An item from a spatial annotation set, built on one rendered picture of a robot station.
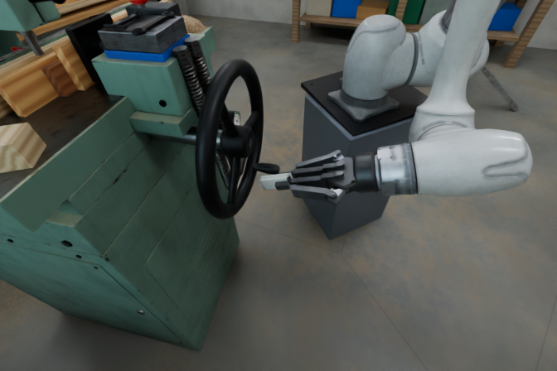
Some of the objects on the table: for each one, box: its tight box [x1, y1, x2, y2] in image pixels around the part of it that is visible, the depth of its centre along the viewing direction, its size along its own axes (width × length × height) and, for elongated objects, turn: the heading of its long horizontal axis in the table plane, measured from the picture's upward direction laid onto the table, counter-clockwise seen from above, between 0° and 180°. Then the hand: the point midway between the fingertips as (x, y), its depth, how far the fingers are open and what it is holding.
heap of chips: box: [181, 14, 209, 34], centre depth 67 cm, size 9×14×4 cm, turn 79°
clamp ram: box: [65, 12, 114, 83], centre depth 47 cm, size 9×8×9 cm
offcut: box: [0, 123, 46, 173], centre depth 33 cm, size 4×5×4 cm
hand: (277, 181), depth 57 cm, fingers closed
